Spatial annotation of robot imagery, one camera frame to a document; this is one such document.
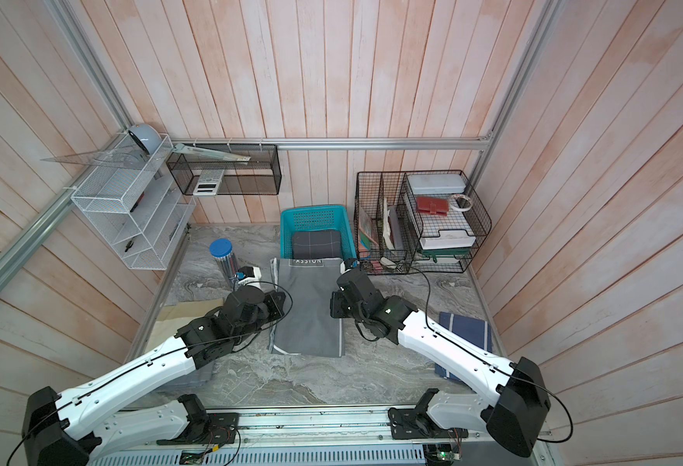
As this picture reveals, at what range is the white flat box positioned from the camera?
1030mm

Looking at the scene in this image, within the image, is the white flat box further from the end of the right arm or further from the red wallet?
the end of the right arm

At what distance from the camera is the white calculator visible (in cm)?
95

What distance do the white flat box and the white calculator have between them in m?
0.69

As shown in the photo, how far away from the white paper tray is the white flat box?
4.0 inches

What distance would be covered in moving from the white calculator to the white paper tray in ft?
2.29
